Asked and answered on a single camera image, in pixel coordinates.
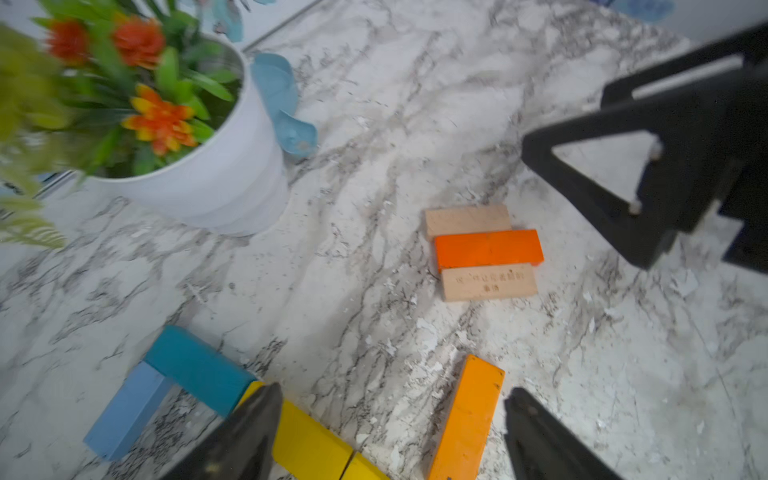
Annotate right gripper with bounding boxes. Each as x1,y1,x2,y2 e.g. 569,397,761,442
522,24,767,273

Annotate amber orange block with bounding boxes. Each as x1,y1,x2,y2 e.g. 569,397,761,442
427,355,505,480

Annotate light blue dustpan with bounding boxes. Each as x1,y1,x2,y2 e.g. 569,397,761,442
250,52,318,159

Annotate natural wood printed block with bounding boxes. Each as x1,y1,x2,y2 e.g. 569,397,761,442
441,264,538,302

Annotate natural wood block right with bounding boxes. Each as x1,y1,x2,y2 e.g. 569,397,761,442
425,204,512,240

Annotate yellow block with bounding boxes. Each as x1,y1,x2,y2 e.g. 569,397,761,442
236,379,355,480
340,452,389,480

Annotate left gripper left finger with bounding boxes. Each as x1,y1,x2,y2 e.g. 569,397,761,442
164,384,283,480

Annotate teal block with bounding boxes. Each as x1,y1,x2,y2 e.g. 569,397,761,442
144,325,256,417

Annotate light blue block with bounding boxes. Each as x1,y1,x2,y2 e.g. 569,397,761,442
84,362,174,461

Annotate red orange block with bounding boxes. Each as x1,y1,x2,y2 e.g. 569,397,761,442
434,230,544,271

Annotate white pot with flowers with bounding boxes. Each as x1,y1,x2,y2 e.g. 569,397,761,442
1,1,288,249

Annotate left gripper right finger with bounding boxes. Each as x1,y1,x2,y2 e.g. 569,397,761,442
504,387,620,480

